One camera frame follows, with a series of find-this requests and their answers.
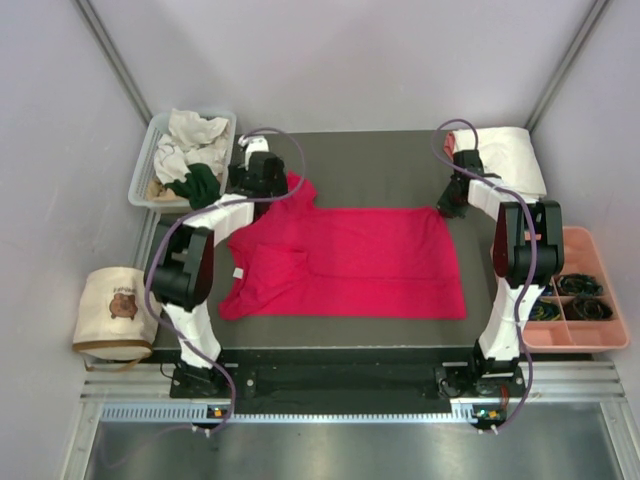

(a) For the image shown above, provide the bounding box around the red t-shirt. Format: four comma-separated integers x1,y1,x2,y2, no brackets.
218,172,467,321

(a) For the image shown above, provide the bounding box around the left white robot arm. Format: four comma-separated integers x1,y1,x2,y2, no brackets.
144,151,289,397

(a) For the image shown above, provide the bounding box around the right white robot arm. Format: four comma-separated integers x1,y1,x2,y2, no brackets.
437,149,564,396

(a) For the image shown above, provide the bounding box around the folded pink t-shirt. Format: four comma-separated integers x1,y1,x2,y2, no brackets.
443,131,458,159

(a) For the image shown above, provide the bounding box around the dark green shirt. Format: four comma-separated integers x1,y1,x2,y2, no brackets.
165,163,221,210

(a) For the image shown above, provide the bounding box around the folded cream t-shirt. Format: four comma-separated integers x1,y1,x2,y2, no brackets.
453,127,547,198

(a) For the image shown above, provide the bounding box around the cream crumpled shirt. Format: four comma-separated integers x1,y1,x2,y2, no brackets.
168,109,230,149

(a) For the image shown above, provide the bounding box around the white printed crumpled shirt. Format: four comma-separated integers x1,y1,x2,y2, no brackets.
153,134,229,185

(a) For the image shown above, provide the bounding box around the tan shirt in basket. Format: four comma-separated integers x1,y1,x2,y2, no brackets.
145,179,189,205

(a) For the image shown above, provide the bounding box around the white plastic laundry basket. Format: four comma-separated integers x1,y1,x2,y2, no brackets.
128,108,237,213

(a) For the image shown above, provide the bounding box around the pink divided plastic tray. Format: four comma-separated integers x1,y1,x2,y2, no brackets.
523,226,629,353

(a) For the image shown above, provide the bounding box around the dark rolled item front-left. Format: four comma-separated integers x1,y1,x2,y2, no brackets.
529,299,561,322

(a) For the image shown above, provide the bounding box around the dark rolled item back-right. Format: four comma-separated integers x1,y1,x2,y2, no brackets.
556,273,604,297

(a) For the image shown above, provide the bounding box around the dark rolled item front-right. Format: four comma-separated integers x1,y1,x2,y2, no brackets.
565,297,613,321

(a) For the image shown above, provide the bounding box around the cream fabric bear bag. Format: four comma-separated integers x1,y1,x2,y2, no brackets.
72,267,161,373

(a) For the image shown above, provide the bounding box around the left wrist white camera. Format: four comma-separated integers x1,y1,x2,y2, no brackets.
238,135,270,170

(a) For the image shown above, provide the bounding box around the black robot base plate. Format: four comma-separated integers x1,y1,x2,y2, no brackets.
169,347,525,414

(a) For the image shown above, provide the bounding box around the grey slotted cable duct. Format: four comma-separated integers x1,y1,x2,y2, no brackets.
100,403,478,425

